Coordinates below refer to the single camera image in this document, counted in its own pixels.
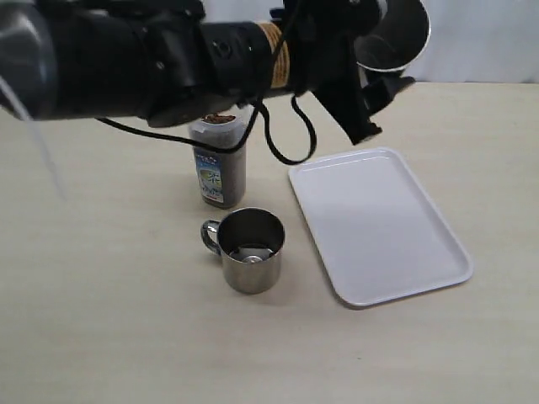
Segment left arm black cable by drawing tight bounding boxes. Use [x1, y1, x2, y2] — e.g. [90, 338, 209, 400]
[94, 0, 318, 166]

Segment white plastic tray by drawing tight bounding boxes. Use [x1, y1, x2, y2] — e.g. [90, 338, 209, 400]
[288, 147, 474, 309]

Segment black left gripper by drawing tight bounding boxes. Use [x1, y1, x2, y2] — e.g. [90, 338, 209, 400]
[269, 1, 415, 145]

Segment steel mug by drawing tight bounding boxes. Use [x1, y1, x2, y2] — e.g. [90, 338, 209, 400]
[200, 207, 286, 295]
[355, 0, 431, 73]

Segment white curtain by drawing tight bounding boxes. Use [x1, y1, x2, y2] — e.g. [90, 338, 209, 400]
[412, 1, 538, 83]

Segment clear plastic container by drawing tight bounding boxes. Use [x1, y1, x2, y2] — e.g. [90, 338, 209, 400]
[189, 108, 247, 209]

